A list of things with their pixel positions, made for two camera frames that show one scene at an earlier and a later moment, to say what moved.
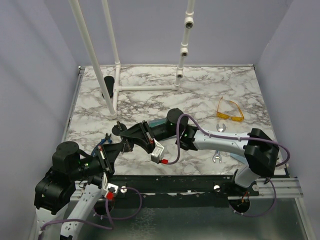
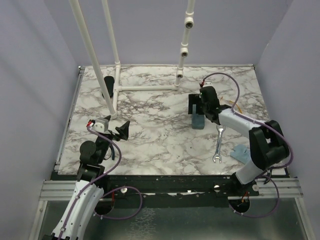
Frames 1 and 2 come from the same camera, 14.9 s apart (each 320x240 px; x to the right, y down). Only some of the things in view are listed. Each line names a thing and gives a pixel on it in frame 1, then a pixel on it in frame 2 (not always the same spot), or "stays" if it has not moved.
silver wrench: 217,154 stays
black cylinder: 109,81 stays
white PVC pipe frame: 112,108 stays
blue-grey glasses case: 156,122 to 198,121
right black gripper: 138,132 to 195,99
